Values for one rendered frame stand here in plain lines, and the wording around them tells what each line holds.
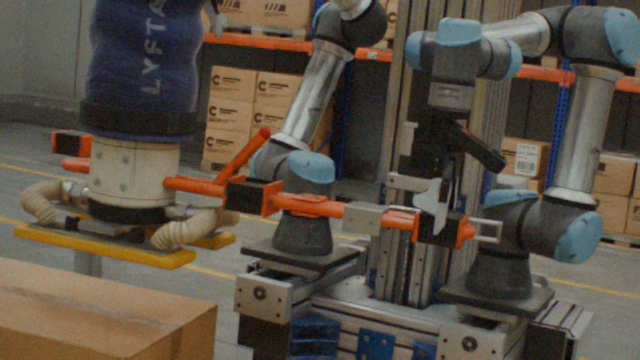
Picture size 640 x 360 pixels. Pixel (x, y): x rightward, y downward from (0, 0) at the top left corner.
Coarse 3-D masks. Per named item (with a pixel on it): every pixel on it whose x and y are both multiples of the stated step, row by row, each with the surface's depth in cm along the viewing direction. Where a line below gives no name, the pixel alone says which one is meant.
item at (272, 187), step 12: (228, 180) 155; (240, 180) 160; (252, 180) 162; (264, 180) 161; (228, 192) 155; (240, 192) 153; (252, 192) 152; (264, 192) 153; (276, 192) 157; (228, 204) 154; (240, 204) 153; (252, 204) 153; (264, 204) 153; (264, 216) 153
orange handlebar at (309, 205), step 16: (64, 160) 167; (80, 160) 170; (176, 176) 164; (192, 192) 158; (208, 192) 157; (288, 208) 153; (304, 208) 152; (320, 208) 151; (336, 208) 150; (384, 224) 148; (400, 224) 147
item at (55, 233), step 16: (32, 224) 160; (48, 224) 161; (64, 224) 163; (32, 240) 157; (48, 240) 155; (64, 240) 154; (80, 240) 154; (96, 240) 154; (112, 240) 155; (128, 240) 156; (144, 240) 155; (112, 256) 152; (128, 256) 151; (144, 256) 150; (160, 256) 150; (176, 256) 151; (192, 256) 156
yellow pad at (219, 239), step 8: (80, 216) 175; (88, 216) 175; (152, 232) 170; (216, 232) 172; (224, 232) 175; (200, 240) 167; (208, 240) 167; (216, 240) 167; (224, 240) 169; (232, 240) 173; (208, 248) 167; (216, 248) 166
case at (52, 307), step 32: (0, 256) 205; (0, 288) 181; (32, 288) 183; (64, 288) 186; (96, 288) 189; (128, 288) 192; (0, 320) 161; (32, 320) 164; (64, 320) 166; (96, 320) 168; (128, 320) 171; (160, 320) 173; (192, 320) 176; (0, 352) 160; (32, 352) 157; (64, 352) 155; (96, 352) 153; (128, 352) 153; (160, 352) 163; (192, 352) 179
